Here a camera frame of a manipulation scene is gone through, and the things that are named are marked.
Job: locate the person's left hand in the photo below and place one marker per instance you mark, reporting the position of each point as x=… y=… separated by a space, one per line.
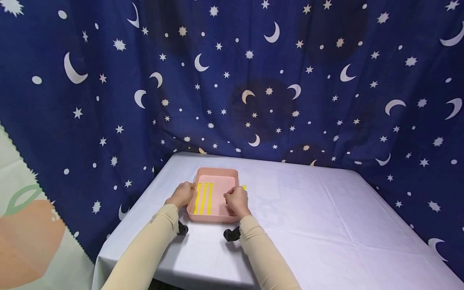
x=181 y=195

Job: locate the person's right hand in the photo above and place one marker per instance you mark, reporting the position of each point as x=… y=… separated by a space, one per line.
x=239 y=201

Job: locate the person's right fingers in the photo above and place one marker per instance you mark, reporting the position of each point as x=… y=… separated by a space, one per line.
x=229 y=198

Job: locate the person's left fingers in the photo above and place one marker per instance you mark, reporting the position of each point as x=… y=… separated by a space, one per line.
x=190 y=189

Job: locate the pink plastic tray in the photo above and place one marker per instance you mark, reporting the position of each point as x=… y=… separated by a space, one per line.
x=220 y=189

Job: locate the person's left forearm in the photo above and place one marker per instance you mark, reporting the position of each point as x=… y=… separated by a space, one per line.
x=145 y=249

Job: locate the person's right forearm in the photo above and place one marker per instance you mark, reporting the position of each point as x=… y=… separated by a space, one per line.
x=266 y=257

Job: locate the black wrist band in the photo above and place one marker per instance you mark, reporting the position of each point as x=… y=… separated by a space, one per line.
x=182 y=228
x=232 y=234

